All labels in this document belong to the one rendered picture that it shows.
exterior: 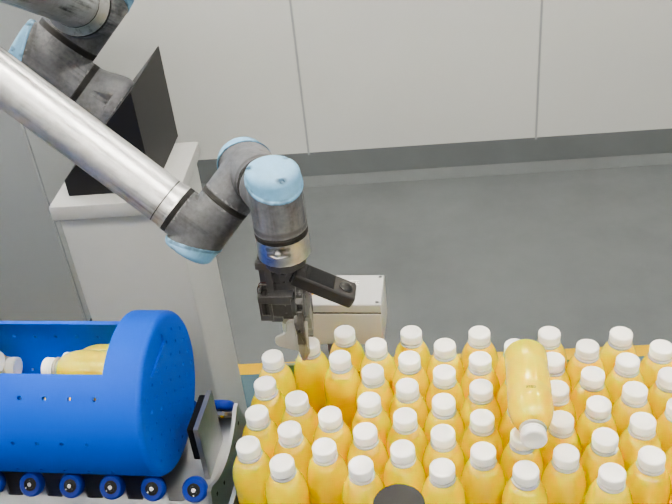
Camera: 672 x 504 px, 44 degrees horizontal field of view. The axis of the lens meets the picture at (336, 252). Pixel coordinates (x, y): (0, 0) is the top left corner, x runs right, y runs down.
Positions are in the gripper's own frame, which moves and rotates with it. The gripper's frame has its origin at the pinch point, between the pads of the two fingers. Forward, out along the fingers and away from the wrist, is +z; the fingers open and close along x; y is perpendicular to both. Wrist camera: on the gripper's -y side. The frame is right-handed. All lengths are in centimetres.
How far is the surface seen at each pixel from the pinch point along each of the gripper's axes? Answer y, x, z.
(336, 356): -5.5, 3.6, -0.7
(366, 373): -11.2, 8.0, -0.7
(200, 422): 17.2, 16.1, 3.8
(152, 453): 22.7, 25.1, 2.0
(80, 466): 35.1, 26.5, 4.0
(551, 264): -65, -183, 109
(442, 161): -18, -267, 103
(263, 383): 6.4, 10.9, -0.7
